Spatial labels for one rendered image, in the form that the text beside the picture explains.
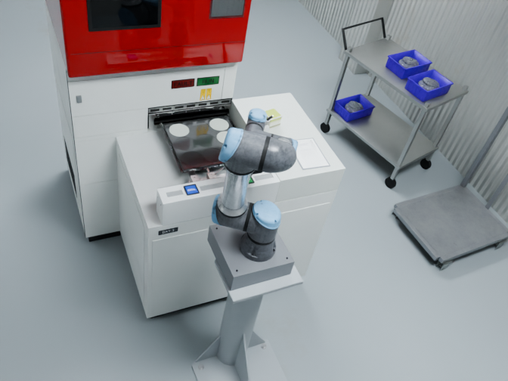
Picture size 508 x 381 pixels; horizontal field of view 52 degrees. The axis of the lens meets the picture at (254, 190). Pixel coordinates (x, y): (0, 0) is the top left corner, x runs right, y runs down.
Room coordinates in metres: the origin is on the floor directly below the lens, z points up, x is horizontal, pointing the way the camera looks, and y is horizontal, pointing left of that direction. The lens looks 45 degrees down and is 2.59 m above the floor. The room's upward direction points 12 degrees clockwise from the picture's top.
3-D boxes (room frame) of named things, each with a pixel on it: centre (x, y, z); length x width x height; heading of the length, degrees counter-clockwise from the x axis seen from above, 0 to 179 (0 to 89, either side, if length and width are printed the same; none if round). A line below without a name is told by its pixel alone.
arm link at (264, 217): (1.39, -0.06, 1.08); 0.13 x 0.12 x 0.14; 88
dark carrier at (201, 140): (1.99, 0.28, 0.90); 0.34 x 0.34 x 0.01; 32
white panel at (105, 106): (2.08, 0.57, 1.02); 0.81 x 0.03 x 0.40; 122
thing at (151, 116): (2.16, 0.41, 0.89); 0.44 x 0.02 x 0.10; 122
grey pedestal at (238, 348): (1.29, -0.12, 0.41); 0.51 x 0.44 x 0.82; 32
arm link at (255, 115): (1.72, 0.05, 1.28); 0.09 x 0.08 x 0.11; 178
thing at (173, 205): (1.64, 0.15, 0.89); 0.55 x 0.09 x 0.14; 122
